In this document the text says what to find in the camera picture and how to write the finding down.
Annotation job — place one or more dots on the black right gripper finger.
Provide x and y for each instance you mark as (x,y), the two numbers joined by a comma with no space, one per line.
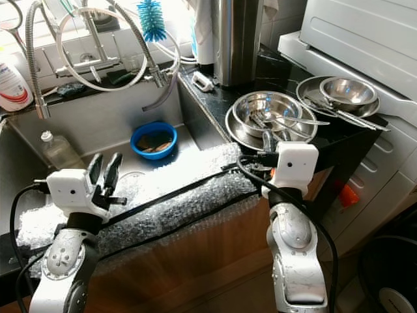
(268,142)

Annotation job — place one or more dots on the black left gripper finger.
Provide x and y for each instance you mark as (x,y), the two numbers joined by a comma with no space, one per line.
(113,171)
(95,171)

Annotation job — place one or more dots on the steel mixing bowl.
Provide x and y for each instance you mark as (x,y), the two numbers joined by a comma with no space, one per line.
(267,104)

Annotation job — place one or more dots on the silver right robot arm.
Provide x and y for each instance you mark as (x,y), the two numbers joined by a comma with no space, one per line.
(293,241)

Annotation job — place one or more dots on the steel fork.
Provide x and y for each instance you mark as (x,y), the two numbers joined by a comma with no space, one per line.
(296,129)

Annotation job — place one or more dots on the blue plastic bowl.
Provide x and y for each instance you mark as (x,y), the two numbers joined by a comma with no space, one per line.
(135,142)

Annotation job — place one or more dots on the large shallow steel basin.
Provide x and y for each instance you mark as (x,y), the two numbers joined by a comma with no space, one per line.
(232,127)

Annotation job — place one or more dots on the clear plastic bottle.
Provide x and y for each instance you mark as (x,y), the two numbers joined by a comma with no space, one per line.
(58,153)

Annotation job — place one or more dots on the steel spoon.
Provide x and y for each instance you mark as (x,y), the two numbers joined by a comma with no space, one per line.
(316,122)

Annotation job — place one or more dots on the stainless steel sink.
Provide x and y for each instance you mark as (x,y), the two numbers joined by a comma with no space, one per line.
(104,117)

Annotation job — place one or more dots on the steel plate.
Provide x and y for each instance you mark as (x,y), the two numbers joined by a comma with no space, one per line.
(309,88)

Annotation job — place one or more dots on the bubble wrap strip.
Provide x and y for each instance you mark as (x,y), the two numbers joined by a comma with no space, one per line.
(189,169)

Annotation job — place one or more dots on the dark green sponge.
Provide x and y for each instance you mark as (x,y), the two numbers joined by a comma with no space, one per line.
(68,90)
(114,78)

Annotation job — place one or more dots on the orange plastic object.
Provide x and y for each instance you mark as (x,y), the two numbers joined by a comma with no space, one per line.
(348,194)

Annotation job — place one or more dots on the small white clip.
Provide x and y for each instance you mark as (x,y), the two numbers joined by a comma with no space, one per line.
(202,81)

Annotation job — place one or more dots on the steel tongs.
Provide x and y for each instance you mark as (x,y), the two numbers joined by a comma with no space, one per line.
(358,117)

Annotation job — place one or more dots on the small steel bowl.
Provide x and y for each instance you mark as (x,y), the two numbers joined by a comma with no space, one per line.
(348,91)

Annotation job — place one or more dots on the chrome gooseneck faucet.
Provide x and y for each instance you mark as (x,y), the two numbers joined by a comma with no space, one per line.
(163,81)

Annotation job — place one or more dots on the tall steel appliance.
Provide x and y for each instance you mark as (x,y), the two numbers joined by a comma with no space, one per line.
(238,39)

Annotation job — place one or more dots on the brown wooden cabinet front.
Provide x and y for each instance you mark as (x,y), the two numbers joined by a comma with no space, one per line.
(189,274)

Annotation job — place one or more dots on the white drawer unit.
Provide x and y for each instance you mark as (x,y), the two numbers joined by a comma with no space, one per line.
(378,176)

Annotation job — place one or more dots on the white soap bottle red pump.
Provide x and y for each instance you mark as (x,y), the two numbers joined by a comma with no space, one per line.
(13,85)

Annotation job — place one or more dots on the white countertop dishwasher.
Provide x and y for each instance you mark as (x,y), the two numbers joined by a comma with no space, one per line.
(358,39)

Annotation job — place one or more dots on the blue bottle brush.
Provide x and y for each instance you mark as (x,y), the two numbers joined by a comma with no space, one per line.
(152,19)

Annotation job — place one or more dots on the black waste bin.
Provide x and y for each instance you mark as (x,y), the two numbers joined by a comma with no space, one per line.
(391,274)

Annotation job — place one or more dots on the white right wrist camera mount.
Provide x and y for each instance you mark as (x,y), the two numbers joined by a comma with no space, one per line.
(293,163)

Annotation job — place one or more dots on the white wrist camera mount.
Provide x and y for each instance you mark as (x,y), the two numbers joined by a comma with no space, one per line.
(293,163)
(68,192)

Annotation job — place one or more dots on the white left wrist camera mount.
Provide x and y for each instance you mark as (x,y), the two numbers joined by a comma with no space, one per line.
(68,192)

